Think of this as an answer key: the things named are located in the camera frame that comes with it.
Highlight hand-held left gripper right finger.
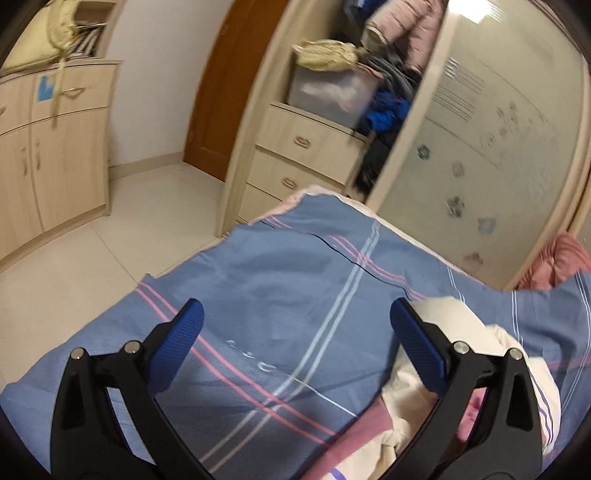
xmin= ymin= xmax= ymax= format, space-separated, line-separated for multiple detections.
xmin=383 ymin=296 xmax=543 ymax=480

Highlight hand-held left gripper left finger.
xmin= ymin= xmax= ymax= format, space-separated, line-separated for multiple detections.
xmin=51 ymin=298 xmax=206 ymax=480

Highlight pink and white hooded jacket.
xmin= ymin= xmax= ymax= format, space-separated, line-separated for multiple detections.
xmin=314 ymin=295 xmax=561 ymax=480

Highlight dark hanging clothes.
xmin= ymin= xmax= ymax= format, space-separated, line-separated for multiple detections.
xmin=355 ymin=134 xmax=393 ymax=199

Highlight blue plaid bed cover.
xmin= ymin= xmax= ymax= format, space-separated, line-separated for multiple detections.
xmin=0 ymin=191 xmax=591 ymax=480

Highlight wardrobe drawer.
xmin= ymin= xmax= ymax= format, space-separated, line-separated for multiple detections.
xmin=256 ymin=104 xmax=370 ymax=160
xmin=235 ymin=182 xmax=296 ymax=227
xmin=247 ymin=148 xmax=358 ymax=195

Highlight pink quilt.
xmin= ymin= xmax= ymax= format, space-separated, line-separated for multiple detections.
xmin=515 ymin=233 xmax=591 ymax=291

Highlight frosted floral sliding door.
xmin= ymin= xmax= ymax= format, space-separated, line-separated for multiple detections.
xmin=365 ymin=0 xmax=591 ymax=291

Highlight light wood cabinet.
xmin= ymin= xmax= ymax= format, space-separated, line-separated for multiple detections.
xmin=0 ymin=58 xmax=123 ymax=273

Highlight blue clothing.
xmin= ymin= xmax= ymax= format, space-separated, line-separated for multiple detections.
xmin=365 ymin=90 xmax=411 ymax=134

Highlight brown wooden door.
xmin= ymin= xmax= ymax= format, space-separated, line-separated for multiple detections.
xmin=183 ymin=0 xmax=289 ymax=169

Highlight light wood wardrobe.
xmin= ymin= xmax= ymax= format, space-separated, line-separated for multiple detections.
xmin=217 ymin=0 xmax=591 ymax=291

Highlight clear plastic storage box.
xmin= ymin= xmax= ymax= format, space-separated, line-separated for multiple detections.
xmin=286 ymin=67 xmax=379 ymax=130

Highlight grey clothing pile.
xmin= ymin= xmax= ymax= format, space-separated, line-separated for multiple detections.
xmin=365 ymin=53 xmax=423 ymax=100

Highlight beige cloth bag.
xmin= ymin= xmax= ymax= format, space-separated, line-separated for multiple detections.
xmin=292 ymin=39 xmax=363 ymax=72

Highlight striped books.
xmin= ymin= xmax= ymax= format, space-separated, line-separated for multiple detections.
xmin=69 ymin=28 xmax=101 ymax=58

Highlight pink puffer jacket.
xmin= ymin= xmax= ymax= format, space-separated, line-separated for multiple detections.
xmin=362 ymin=0 xmax=446 ymax=75

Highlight pale yellow cushion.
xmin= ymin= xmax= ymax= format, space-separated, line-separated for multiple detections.
xmin=0 ymin=0 xmax=79 ymax=77

